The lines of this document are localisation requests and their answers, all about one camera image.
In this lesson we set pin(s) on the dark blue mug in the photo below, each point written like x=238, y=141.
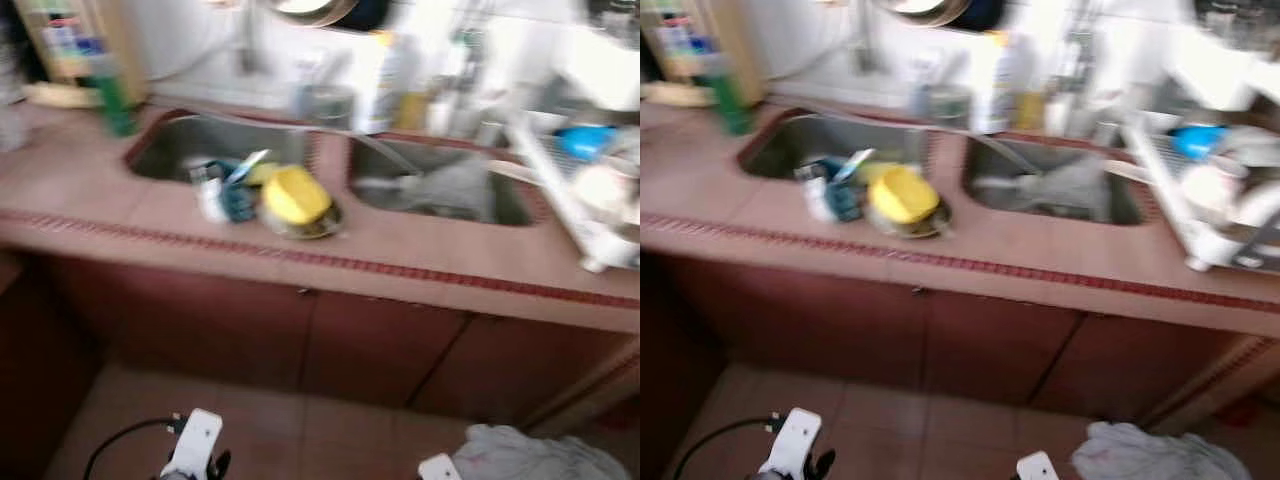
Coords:
x=845, y=200
x=238, y=200

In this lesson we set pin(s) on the yellow plastic bowl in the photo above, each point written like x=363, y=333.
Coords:
x=295, y=195
x=903, y=195

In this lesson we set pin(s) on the shallow steel plate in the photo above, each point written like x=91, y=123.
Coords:
x=943, y=225
x=335, y=225

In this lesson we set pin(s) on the brown kitchen cabinet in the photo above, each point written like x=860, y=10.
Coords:
x=250, y=330
x=900, y=340

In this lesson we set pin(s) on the blue plastic bowl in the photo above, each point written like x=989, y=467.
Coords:
x=1198, y=140
x=585, y=140

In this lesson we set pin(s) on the green liquid bottle blue cap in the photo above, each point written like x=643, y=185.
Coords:
x=735, y=100
x=115, y=100

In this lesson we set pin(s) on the steel sink basin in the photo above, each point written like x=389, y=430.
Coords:
x=180, y=145
x=1000, y=200
x=390, y=200
x=790, y=145

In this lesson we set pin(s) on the clear plastic bag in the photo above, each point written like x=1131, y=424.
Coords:
x=450, y=185
x=1070, y=185

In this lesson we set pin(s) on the beige water ioniser appliance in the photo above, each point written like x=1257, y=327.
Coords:
x=700, y=40
x=85, y=40

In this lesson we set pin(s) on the white green toothbrush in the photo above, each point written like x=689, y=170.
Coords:
x=853, y=165
x=245, y=167

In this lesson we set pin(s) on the grey white cloth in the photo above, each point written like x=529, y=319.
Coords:
x=530, y=455
x=1150, y=455

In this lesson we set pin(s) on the ochre scouring sponge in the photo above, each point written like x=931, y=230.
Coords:
x=1030, y=110
x=410, y=110

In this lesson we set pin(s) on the white detergent bottle yellow cap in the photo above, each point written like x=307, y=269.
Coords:
x=1000, y=85
x=385, y=85

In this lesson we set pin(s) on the clear plastic small bucket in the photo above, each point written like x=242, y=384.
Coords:
x=325, y=103
x=940, y=103

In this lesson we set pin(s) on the hanging steel wok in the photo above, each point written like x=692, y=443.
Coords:
x=310, y=8
x=920, y=8

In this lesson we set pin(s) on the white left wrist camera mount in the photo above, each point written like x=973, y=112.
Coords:
x=195, y=440
x=795, y=440

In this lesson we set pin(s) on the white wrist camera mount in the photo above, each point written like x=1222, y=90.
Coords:
x=795, y=440
x=440, y=468
x=195, y=440
x=1037, y=467

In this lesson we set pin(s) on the steel wall tap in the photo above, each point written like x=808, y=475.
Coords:
x=245, y=45
x=862, y=45

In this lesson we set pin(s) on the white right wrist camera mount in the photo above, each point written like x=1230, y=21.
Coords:
x=440, y=468
x=1037, y=467

